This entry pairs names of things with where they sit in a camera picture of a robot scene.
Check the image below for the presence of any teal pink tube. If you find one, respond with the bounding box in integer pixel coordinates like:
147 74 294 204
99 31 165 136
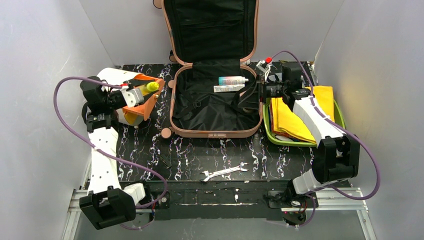
218 76 249 86

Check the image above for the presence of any clear plastic screw box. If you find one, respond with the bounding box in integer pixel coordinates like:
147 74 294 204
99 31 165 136
265 72 306 88

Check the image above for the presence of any cream cylindrical drum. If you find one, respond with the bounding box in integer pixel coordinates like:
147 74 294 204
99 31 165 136
96 67 165 126

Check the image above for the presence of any yellow snack packet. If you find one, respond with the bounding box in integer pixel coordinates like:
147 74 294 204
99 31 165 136
271 85 335 144

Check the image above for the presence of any aluminium frame rail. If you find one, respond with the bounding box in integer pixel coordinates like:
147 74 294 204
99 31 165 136
61 163 155 240

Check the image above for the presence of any white printed garment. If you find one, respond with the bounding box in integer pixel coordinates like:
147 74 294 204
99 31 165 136
274 134 300 142

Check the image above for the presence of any red snack packet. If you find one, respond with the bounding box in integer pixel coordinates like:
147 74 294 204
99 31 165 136
269 100 294 138

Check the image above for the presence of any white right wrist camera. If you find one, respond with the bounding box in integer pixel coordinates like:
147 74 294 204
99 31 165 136
256 57 273 82

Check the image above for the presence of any white toothpaste tube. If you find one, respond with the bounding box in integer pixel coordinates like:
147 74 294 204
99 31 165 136
213 84 245 93

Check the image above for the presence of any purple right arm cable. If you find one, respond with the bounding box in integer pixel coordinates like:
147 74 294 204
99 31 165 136
271 50 382 229

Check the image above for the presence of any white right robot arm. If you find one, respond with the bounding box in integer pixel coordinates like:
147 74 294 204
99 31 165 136
237 60 360 199

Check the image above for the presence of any green plastic tray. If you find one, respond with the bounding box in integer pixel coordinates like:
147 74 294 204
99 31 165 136
262 96 347 148

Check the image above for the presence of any pink hard-shell suitcase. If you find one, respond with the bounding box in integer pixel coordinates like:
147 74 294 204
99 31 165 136
161 0 263 139

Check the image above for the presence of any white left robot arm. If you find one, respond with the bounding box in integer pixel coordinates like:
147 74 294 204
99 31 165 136
79 76 147 230

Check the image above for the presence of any silver open-end wrench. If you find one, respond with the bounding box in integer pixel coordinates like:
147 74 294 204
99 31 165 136
200 162 248 182

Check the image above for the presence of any black spring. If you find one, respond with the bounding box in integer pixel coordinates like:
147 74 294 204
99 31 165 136
158 154 172 169

